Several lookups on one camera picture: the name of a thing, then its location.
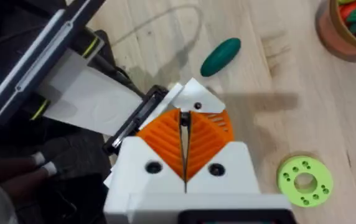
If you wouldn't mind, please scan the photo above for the black cable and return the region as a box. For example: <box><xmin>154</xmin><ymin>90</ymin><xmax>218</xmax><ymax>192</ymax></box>
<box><xmin>87</xmin><ymin>29</ymin><xmax>146</xmax><ymax>99</ymax></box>

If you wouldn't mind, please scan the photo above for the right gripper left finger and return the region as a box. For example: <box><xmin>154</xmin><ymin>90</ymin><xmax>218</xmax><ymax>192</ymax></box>
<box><xmin>103</xmin><ymin>108</ymin><xmax>187</xmax><ymax>215</ymax></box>

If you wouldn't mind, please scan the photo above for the dark leg with white cap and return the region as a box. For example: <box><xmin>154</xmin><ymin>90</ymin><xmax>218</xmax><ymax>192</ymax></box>
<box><xmin>0</xmin><ymin>161</ymin><xmax>58</xmax><ymax>194</ymax></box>
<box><xmin>0</xmin><ymin>151</ymin><xmax>47</xmax><ymax>175</ymax></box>

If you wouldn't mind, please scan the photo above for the green disc with holes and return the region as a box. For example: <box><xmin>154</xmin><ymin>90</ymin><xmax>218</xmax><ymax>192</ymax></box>
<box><xmin>276</xmin><ymin>155</ymin><xmax>334</xmax><ymax>208</ymax></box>

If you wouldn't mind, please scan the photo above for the green toy cucumber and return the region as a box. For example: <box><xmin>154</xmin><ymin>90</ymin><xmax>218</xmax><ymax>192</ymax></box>
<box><xmin>200</xmin><ymin>37</ymin><xmax>242</xmax><ymax>78</ymax></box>

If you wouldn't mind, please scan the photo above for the brown tub with toys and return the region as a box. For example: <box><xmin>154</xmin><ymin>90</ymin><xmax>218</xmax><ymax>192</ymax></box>
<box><xmin>316</xmin><ymin>0</ymin><xmax>356</xmax><ymax>63</ymax></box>

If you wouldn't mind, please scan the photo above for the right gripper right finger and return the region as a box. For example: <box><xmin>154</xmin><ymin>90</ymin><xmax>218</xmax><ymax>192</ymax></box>
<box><xmin>185</xmin><ymin>110</ymin><xmax>261</xmax><ymax>194</ymax></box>

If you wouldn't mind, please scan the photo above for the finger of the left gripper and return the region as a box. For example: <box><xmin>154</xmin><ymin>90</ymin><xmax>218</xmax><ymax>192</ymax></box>
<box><xmin>172</xmin><ymin>77</ymin><xmax>226</xmax><ymax>114</ymax></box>

